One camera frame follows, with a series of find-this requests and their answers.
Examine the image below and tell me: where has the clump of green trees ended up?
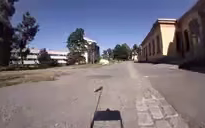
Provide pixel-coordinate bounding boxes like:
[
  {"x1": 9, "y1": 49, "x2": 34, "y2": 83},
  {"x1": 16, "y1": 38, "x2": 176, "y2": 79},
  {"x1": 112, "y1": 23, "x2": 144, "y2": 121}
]
[{"x1": 101, "y1": 42, "x2": 133, "y2": 62}]

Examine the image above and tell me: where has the tree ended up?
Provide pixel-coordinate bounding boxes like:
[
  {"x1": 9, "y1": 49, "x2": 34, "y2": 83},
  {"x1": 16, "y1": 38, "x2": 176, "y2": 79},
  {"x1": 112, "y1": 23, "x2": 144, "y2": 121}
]
[
  {"x1": 13, "y1": 11, "x2": 41, "y2": 65},
  {"x1": 65, "y1": 27, "x2": 90, "y2": 66}
]

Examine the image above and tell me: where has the grey asphalt road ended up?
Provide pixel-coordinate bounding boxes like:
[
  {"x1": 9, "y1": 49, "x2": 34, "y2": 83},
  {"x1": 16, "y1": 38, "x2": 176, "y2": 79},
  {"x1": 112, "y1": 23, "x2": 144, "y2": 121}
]
[{"x1": 0, "y1": 60, "x2": 205, "y2": 128}]

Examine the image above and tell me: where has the low white building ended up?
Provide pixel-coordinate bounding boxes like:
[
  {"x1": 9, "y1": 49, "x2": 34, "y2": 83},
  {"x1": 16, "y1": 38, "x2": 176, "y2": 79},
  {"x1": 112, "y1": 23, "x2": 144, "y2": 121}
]
[{"x1": 9, "y1": 47, "x2": 70, "y2": 66}]

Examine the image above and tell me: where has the cobblestone strip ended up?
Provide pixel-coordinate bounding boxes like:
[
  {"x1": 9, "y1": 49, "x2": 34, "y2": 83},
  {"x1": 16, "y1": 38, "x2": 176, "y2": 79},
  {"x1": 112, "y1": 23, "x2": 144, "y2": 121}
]
[{"x1": 126, "y1": 61, "x2": 191, "y2": 128}]

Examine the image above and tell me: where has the dry grass area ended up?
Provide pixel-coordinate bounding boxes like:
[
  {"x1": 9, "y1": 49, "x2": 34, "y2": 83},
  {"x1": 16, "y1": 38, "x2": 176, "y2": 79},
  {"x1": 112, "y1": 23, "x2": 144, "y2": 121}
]
[{"x1": 0, "y1": 61, "x2": 104, "y2": 90}]

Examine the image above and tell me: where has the brown brick building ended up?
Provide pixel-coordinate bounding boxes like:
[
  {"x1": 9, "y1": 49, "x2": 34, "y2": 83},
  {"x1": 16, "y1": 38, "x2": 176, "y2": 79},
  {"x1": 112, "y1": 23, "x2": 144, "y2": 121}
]
[{"x1": 166, "y1": 0, "x2": 205, "y2": 71}]

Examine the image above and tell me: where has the dark group of trees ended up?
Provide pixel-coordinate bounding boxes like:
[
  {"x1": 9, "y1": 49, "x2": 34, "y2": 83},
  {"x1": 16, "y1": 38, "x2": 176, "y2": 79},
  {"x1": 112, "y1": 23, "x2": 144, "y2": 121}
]
[{"x1": 0, "y1": 0, "x2": 20, "y2": 68}]

